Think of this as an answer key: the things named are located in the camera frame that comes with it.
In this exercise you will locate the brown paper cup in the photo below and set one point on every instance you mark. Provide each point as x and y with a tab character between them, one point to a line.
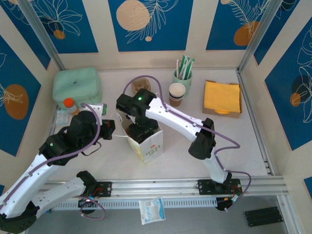
176	103

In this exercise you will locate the black ribbed block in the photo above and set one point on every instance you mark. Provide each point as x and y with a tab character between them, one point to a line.
263	217

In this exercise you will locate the mint green straw holder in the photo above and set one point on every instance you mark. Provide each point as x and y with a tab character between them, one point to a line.
189	81

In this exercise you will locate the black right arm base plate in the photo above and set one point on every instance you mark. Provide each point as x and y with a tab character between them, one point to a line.
204	186

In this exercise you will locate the mint green lunch bag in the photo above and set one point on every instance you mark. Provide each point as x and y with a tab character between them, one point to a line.
75	83

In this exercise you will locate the orange bottle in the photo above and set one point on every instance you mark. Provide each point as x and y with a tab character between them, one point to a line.
70	104

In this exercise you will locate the white paper takeout bag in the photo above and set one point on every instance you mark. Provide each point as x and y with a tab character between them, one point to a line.
151	148

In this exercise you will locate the white and blue packet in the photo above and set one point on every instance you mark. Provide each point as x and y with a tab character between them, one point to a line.
151	210

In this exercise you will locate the white wrapped straw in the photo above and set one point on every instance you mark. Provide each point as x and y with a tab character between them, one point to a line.
177	68

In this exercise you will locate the yellow napkins in box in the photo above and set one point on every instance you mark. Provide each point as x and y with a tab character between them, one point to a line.
209	112

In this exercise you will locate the brown pulp cup carrier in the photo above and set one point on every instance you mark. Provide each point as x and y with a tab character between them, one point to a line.
140	85

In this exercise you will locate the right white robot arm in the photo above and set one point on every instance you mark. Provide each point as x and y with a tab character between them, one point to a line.
175	114

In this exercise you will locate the clear wipes packet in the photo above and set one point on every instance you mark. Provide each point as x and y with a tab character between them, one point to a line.
62	117

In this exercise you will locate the aluminium frame post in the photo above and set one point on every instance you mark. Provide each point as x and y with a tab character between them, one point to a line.
260	34
41	34

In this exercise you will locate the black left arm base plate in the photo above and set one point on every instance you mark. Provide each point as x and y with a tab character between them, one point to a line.
104	189

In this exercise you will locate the aluminium side rail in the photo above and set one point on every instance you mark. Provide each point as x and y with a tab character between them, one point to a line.
256	131

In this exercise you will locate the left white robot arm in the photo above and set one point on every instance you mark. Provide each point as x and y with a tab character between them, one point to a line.
26	175

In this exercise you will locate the long aluminium base rail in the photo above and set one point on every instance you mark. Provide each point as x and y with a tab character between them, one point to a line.
156	187

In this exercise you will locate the striped paper cup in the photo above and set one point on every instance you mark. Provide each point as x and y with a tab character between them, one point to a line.
176	98

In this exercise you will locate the black paper coffee cup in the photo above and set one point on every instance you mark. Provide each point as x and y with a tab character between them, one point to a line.
177	89

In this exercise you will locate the yellow napkin stack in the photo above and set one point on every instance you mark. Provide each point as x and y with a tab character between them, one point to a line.
224	97

